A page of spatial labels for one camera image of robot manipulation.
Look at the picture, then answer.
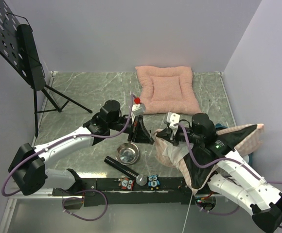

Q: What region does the red owl number tile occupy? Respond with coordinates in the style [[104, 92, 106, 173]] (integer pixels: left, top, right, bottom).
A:
[[119, 177, 134, 191]]

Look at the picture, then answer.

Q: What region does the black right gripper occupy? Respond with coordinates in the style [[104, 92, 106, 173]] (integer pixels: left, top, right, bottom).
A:
[[156, 125, 204, 146]]

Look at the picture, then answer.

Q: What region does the pink pet cushion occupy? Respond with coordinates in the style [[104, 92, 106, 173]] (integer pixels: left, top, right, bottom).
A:
[[135, 66, 201, 115]]

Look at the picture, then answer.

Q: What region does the black handheld microphone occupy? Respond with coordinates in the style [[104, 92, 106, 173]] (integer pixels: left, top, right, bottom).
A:
[[104, 156, 148, 186]]

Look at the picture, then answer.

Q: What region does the white fibreglass tent pole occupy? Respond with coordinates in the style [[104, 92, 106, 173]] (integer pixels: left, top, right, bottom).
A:
[[182, 194, 193, 233]]

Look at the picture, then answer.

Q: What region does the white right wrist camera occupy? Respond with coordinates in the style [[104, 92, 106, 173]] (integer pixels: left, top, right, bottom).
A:
[[166, 112, 180, 130]]

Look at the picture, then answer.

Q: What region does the aluminium frame rail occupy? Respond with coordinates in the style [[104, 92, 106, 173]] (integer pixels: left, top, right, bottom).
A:
[[7, 189, 56, 200]]

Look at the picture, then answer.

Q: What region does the pink striped pet tent fabric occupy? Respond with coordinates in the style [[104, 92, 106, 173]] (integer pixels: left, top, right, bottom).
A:
[[153, 123, 265, 196]]

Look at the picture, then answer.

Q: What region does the black music stand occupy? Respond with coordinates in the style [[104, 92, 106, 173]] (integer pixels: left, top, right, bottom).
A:
[[0, 0, 92, 137]]

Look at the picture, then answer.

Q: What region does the blue owl number tile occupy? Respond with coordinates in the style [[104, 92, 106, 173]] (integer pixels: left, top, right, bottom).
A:
[[147, 175, 160, 190]]

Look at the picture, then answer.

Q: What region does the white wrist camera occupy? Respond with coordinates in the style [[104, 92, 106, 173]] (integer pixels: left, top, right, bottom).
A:
[[131, 97, 146, 116], [166, 112, 180, 130]]

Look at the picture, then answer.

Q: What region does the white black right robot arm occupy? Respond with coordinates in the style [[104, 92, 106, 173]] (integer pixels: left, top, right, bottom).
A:
[[154, 112, 282, 233]]

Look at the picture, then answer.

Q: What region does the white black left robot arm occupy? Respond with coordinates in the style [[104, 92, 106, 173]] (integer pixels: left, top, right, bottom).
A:
[[8, 98, 154, 196]]

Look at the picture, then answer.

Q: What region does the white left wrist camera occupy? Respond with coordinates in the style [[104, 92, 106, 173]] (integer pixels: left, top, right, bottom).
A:
[[131, 97, 146, 116]]

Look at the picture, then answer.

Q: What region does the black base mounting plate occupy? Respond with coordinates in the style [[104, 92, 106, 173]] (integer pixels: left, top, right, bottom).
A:
[[52, 176, 195, 207]]

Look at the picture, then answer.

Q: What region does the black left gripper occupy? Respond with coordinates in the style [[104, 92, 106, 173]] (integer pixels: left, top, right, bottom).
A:
[[109, 116, 154, 146]]

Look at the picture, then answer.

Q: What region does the steel pet bowl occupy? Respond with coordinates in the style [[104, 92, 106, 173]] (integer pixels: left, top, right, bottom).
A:
[[116, 142, 140, 165]]

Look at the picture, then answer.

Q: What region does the teal pet feeder toy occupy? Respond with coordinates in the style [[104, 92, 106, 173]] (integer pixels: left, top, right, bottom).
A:
[[215, 123, 253, 166]]

